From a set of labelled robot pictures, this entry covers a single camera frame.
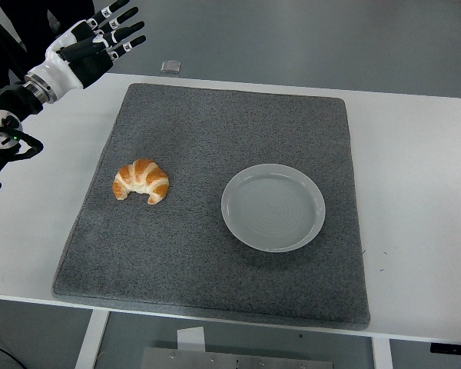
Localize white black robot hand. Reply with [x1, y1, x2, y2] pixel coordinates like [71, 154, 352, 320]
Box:
[29, 0, 148, 95]

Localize golden striped croissant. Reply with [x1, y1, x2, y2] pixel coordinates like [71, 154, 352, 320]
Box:
[111, 158, 171, 205]

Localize grey round plate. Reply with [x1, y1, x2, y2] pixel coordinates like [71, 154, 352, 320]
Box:
[221, 163, 327, 254]

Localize grey metal plate with screws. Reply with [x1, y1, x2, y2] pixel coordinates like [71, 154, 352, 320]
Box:
[141, 347, 335, 369]

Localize person's legs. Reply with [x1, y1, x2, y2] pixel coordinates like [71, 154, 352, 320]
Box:
[0, 0, 99, 107]

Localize grey square mat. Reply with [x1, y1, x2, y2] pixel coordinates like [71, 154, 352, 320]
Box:
[51, 82, 371, 331]

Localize wide white table leg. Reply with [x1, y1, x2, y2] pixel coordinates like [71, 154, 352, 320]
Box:
[75, 309, 111, 369]

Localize narrow white table leg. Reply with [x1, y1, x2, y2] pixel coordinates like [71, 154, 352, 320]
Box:
[370, 336, 393, 369]

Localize black table control panel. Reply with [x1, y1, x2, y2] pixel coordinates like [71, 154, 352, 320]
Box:
[429, 341, 461, 354]

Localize thin black floor cable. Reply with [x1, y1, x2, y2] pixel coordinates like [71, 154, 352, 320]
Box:
[0, 340, 22, 369]

